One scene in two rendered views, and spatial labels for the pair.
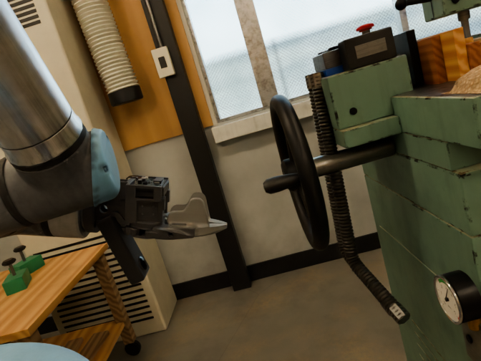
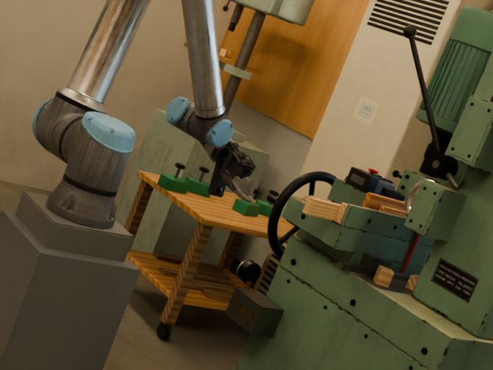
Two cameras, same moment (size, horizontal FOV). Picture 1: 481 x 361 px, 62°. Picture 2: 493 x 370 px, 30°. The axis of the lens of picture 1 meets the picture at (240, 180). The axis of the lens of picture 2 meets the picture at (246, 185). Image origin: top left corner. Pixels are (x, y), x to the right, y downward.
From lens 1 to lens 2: 228 cm
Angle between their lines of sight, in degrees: 46
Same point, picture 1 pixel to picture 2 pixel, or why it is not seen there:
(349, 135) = not seen: hidden behind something
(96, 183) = (207, 135)
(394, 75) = (356, 200)
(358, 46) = (353, 174)
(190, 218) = (239, 184)
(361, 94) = (340, 197)
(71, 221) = (210, 149)
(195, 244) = not seen: hidden behind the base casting
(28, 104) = (202, 97)
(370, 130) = not seen: hidden behind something
